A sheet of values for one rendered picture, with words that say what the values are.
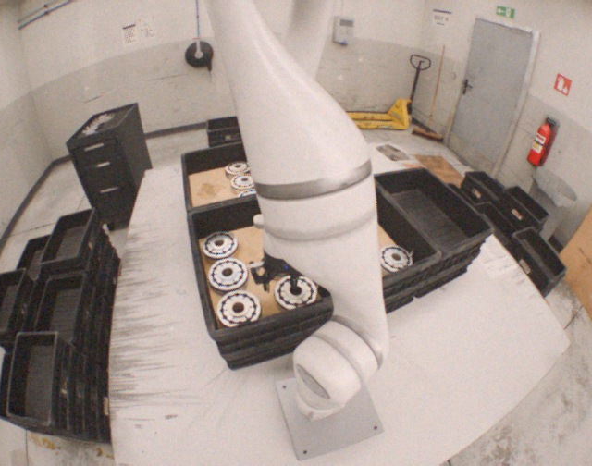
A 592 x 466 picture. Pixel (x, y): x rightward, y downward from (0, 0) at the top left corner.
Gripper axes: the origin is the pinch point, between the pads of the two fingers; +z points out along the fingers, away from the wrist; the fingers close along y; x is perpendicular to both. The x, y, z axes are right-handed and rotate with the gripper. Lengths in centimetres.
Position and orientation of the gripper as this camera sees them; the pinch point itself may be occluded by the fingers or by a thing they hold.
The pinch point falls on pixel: (279, 284)
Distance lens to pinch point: 64.3
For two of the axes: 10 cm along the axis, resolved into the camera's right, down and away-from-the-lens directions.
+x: -2.6, -7.0, 6.7
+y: 9.6, -1.4, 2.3
